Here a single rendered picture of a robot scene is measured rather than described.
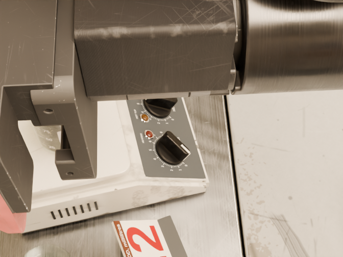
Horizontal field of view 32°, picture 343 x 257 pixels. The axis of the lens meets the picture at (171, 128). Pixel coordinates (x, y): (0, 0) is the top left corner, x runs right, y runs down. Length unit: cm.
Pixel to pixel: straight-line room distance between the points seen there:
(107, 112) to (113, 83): 38
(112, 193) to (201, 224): 11
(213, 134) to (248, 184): 7
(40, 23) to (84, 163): 6
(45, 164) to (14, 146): 37
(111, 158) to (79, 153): 35
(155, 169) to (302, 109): 21
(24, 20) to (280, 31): 9
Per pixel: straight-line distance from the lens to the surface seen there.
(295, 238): 63
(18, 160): 20
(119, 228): 58
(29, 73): 18
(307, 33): 21
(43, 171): 56
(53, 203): 57
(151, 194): 60
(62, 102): 18
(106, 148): 56
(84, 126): 20
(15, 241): 64
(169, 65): 20
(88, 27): 19
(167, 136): 59
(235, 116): 69
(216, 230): 62
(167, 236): 62
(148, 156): 59
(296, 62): 22
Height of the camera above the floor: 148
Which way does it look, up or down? 60 degrees down
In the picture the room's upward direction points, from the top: 1 degrees clockwise
